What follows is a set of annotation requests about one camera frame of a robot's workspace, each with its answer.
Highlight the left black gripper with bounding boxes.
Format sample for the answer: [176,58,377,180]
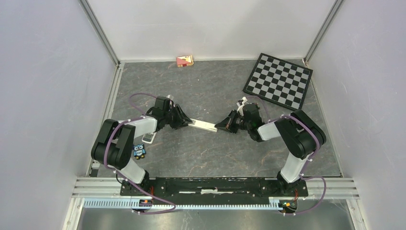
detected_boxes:
[163,104,192,130]

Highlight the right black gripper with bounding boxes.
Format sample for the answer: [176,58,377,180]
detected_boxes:
[214,109,250,134]

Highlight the slim white remote control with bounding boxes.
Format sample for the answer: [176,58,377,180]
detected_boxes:
[188,119,218,132]

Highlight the white remote red buttons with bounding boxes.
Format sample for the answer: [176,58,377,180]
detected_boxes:
[142,133,156,144]

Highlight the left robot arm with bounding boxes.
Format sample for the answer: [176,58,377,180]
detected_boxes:
[90,96,192,195]

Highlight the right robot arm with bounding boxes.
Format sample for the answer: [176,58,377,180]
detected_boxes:
[215,103,327,196]

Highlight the blue owl toy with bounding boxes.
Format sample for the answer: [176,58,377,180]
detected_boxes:
[133,144,146,160]

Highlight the red yellow small box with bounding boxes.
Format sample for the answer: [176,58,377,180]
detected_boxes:
[176,55,194,67]

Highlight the black white chessboard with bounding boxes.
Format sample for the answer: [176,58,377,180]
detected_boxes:
[242,53,313,111]

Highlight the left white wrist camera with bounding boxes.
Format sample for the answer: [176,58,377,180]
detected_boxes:
[166,94,174,104]

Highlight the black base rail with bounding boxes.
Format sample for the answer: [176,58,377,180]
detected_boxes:
[140,177,309,207]

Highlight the white cable duct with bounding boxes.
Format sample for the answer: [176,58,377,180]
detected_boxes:
[83,198,288,211]

